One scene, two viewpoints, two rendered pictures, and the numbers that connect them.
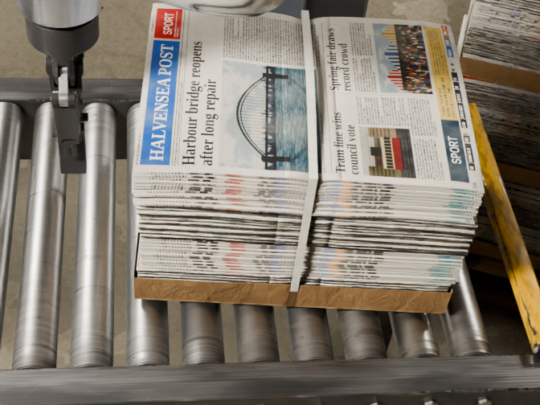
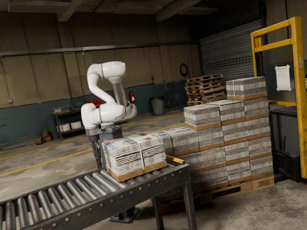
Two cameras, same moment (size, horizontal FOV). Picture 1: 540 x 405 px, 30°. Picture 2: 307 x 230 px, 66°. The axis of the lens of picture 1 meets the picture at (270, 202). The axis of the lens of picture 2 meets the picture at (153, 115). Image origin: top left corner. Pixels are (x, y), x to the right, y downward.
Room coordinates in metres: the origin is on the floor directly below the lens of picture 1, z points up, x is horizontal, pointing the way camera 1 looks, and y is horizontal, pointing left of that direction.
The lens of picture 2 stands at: (-0.79, 0.39, 1.43)
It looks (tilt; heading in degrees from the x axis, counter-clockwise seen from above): 8 degrees down; 340
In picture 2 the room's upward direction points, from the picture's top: 9 degrees counter-clockwise
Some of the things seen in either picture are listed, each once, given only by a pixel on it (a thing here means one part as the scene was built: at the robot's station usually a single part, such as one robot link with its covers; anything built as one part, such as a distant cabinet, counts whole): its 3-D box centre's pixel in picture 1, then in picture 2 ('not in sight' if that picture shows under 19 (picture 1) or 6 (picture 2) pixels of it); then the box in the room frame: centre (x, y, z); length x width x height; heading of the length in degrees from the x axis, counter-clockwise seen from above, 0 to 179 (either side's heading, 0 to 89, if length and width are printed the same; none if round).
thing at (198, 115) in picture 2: not in sight; (201, 116); (1.55, -1.05, 0.95); 0.38 x 0.29 x 0.23; 169
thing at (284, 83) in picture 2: not in sight; (277, 74); (1.37, -2.08, 1.28); 0.57 x 0.01 x 0.65; 170
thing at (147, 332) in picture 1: (145, 230); (113, 180); (0.86, 0.16, 0.77); 0.47 x 0.05 x 0.05; 11
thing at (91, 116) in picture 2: not in sight; (91, 114); (0.83, 0.23, 1.27); 0.13 x 0.11 x 0.16; 72
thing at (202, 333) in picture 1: (195, 229); (122, 177); (0.87, 0.09, 0.77); 0.47 x 0.05 x 0.05; 11
